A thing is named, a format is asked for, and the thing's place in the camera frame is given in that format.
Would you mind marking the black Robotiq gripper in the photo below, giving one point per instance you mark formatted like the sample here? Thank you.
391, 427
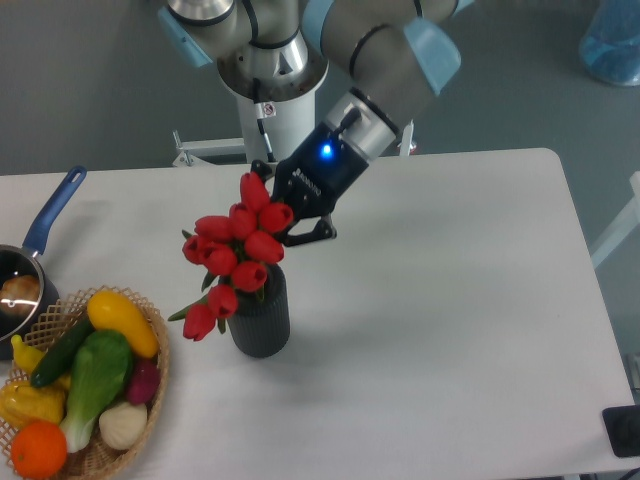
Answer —
312, 180

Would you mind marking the red tulip bouquet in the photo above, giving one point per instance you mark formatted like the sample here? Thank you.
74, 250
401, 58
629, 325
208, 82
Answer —
236, 250

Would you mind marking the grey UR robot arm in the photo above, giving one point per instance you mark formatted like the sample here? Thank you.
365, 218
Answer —
323, 88

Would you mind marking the dark grey ribbed vase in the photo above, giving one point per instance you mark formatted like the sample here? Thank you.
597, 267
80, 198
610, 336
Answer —
261, 328

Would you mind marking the yellow squash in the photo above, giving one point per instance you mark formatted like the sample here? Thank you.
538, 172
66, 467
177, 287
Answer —
110, 310

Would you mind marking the purple red onion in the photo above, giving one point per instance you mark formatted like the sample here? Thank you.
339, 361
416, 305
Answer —
144, 382

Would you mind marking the green bok choy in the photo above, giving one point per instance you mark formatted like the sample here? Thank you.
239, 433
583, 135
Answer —
99, 372

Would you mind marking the dark green cucumber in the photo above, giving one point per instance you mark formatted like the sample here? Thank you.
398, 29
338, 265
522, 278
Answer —
59, 358

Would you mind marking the white garlic bulb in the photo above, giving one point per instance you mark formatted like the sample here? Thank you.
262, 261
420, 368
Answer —
122, 425

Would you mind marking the brown bread roll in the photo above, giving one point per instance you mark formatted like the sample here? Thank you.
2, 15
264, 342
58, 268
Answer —
19, 296

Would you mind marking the yellow banana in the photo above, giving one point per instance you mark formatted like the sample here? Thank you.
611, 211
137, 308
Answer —
27, 358

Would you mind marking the woven wicker basket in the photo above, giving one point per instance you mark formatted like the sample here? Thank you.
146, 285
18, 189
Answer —
96, 460

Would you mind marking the yellow bell pepper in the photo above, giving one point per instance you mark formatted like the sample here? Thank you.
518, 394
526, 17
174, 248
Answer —
23, 404

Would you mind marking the orange fruit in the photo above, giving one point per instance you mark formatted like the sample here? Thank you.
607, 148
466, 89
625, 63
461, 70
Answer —
39, 450

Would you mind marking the grey object right edge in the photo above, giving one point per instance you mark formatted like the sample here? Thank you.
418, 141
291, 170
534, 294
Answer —
632, 363

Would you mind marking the black device at table edge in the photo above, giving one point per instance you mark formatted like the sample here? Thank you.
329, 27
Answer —
622, 427

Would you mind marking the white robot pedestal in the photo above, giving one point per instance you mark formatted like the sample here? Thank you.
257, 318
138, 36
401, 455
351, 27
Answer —
278, 127

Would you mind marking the blue handled saucepan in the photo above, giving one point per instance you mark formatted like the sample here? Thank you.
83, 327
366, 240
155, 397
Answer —
24, 260

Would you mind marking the white frame leg right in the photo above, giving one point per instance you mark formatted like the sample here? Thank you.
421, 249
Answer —
623, 224

